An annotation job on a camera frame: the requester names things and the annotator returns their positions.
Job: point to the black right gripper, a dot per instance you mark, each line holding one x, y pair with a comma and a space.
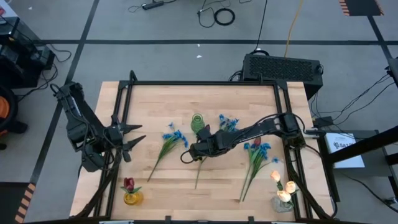
208, 144

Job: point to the black metal stand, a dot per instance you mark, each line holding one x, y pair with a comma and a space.
373, 140

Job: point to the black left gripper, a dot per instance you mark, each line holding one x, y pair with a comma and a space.
113, 137

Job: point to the green glass vase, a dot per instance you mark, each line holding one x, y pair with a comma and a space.
196, 121

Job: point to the blue artificial flower spray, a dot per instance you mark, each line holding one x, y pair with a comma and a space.
264, 149
177, 134
228, 124

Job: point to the black equipment cart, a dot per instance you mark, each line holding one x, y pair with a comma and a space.
18, 68

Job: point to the cream artificial tulip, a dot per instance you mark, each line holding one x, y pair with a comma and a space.
275, 175
284, 196
290, 186

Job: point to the black aluminium table frame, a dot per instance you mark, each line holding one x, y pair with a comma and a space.
202, 83

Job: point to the white paper sign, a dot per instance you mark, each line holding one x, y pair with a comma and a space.
339, 143

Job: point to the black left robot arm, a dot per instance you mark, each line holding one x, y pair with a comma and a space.
77, 124

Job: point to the black computer case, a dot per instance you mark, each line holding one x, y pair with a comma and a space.
280, 68

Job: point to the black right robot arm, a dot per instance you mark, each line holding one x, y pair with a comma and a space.
264, 126

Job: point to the dark red artificial tulip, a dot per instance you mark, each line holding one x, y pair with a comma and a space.
257, 141
207, 127
129, 183

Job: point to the clear glass vase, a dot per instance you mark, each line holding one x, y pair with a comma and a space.
276, 206

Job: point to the yellow glass vase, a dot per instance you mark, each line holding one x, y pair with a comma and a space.
133, 199

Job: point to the black power strip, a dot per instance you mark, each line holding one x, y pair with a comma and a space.
153, 5

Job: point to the black power adapter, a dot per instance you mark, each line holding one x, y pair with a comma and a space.
323, 122

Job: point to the hazard striped floor mat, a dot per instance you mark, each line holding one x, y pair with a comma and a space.
360, 7
12, 202

